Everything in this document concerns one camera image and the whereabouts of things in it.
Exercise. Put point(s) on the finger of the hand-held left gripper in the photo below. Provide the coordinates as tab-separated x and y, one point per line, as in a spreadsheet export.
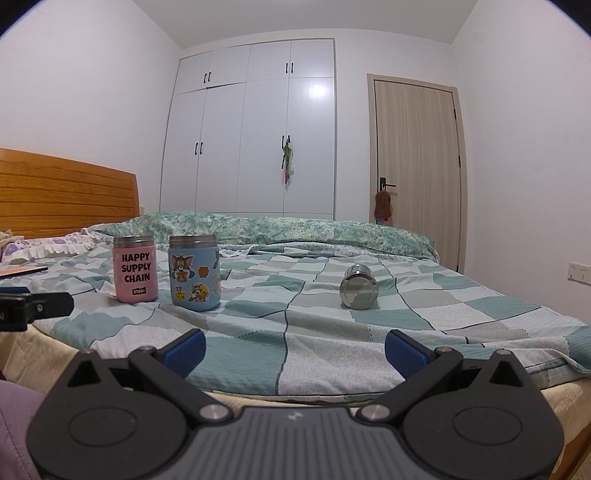
46	305

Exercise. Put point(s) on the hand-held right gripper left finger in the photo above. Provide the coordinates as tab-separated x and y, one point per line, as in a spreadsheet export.
184	354

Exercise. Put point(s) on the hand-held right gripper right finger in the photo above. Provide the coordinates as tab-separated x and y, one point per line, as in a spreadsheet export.
406	354

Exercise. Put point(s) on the silver steel cup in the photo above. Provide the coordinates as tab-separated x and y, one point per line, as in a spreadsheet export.
359	288

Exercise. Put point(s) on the blue cup with cartoon stickers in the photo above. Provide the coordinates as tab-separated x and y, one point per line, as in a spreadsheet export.
194	277

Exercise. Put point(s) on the pink cup with black lettering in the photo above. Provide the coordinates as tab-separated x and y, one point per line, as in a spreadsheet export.
135	277

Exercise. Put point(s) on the beige mattress cover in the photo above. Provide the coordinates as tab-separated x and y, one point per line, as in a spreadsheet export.
27	355

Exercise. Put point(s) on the purple floral pillow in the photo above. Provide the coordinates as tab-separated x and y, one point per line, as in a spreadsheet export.
46	245

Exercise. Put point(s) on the checkered teal bed sheet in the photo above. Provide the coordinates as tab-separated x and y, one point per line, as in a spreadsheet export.
300	332

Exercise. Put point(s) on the wooden headboard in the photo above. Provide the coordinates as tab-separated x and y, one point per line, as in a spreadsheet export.
69	198

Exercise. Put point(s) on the purple clothing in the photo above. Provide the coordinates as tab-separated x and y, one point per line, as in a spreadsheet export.
14	429

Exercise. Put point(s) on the brown hanging bag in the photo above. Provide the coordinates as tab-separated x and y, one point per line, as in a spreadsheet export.
383	205

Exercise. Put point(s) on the green floral quilt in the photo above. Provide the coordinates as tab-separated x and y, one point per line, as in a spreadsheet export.
277	230

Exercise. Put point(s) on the light wooden door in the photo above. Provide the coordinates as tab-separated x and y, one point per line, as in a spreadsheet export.
415	138

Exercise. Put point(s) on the white wardrobe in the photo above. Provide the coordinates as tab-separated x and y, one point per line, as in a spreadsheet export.
258	138

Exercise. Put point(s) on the white wall socket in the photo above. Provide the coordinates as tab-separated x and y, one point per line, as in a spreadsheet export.
581	272

